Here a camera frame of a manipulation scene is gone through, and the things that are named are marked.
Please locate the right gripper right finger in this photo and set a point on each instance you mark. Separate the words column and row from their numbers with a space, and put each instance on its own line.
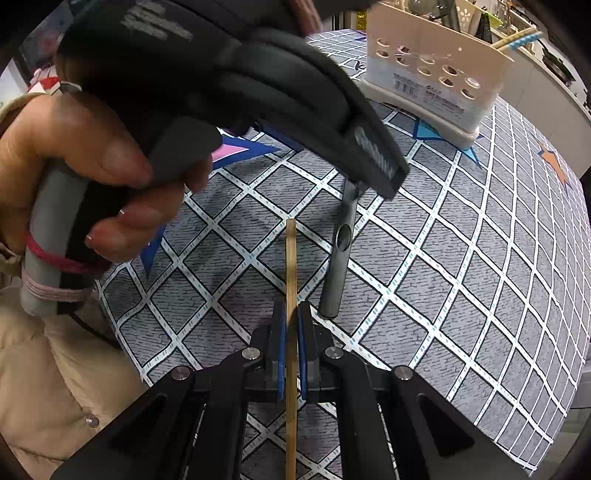
column 392, row 423

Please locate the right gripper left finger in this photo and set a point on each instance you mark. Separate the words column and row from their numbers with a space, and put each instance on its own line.
column 190, row 423

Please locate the grey utensil handle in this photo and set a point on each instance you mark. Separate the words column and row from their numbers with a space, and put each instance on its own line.
column 335, row 279

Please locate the plain wooden chopstick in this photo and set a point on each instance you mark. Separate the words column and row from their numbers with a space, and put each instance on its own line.
column 291, row 356

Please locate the blue patterned wooden chopstick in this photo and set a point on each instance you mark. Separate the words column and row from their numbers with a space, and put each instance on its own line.
column 516, row 38

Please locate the person left hand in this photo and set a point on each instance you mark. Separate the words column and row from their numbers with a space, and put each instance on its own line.
column 92, row 141

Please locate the grey checked star tablecloth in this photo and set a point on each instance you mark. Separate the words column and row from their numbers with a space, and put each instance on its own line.
column 477, row 274

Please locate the beige utensil holder caddy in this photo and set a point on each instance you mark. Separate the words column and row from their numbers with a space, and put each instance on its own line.
column 448, row 79

